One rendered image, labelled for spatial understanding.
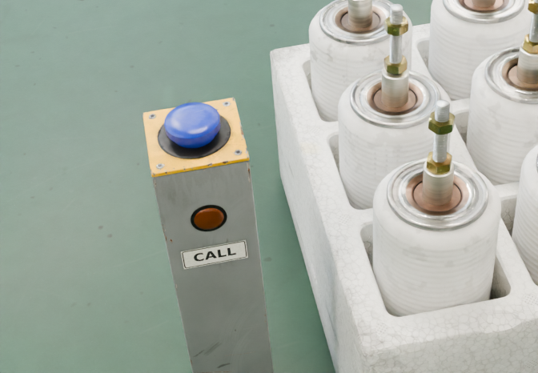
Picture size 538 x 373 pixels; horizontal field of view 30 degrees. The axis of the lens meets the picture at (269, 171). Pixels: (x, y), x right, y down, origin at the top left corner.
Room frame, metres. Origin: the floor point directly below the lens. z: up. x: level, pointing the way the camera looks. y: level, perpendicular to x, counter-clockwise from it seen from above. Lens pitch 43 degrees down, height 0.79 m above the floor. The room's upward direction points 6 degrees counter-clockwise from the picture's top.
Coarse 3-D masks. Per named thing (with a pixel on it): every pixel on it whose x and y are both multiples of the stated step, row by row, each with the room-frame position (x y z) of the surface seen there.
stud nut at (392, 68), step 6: (402, 54) 0.65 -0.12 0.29; (384, 60) 0.65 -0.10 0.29; (402, 60) 0.65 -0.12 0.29; (384, 66) 0.65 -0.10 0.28; (390, 66) 0.64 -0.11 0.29; (396, 66) 0.64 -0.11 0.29; (402, 66) 0.64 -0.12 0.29; (390, 72) 0.64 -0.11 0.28; (396, 72) 0.64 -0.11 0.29; (402, 72) 0.64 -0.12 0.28
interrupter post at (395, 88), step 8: (384, 72) 0.65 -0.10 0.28; (408, 72) 0.65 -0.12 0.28; (384, 80) 0.64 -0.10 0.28; (392, 80) 0.64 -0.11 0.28; (400, 80) 0.64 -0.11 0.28; (384, 88) 0.64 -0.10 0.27; (392, 88) 0.64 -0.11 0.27; (400, 88) 0.64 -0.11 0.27; (384, 96) 0.64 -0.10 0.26; (392, 96) 0.64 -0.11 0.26; (400, 96) 0.64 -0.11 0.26; (384, 104) 0.64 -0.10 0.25; (392, 104) 0.64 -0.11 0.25; (400, 104) 0.64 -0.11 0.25
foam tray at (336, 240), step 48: (288, 48) 0.83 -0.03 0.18; (288, 96) 0.75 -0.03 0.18; (288, 144) 0.75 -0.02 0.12; (336, 144) 0.69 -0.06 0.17; (288, 192) 0.77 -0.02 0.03; (336, 192) 0.62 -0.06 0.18; (336, 240) 0.56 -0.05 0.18; (336, 288) 0.54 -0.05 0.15; (528, 288) 0.49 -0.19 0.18; (336, 336) 0.54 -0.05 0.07; (384, 336) 0.46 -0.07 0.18; (432, 336) 0.45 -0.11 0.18; (480, 336) 0.46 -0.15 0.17; (528, 336) 0.46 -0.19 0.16
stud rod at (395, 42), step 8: (392, 8) 0.65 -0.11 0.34; (400, 8) 0.65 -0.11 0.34; (392, 16) 0.65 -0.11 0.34; (400, 16) 0.64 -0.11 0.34; (392, 40) 0.64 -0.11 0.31; (400, 40) 0.65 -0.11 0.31; (392, 48) 0.64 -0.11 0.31; (400, 48) 0.64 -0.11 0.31; (392, 56) 0.65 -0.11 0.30; (400, 56) 0.65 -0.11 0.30
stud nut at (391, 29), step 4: (384, 20) 0.65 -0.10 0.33; (388, 20) 0.65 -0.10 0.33; (404, 20) 0.65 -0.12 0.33; (384, 24) 0.65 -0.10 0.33; (388, 24) 0.64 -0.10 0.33; (392, 24) 0.64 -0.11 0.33; (400, 24) 0.64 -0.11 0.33; (404, 24) 0.64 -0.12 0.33; (388, 28) 0.64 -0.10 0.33; (392, 28) 0.64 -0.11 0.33; (396, 28) 0.64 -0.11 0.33; (400, 28) 0.64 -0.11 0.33; (404, 28) 0.64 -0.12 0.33; (388, 32) 0.64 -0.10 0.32; (392, 32) 0.64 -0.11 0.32; (396, 32) 0.64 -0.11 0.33; (400, 32) 0.64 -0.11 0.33; (404, 32) 0.64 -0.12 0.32
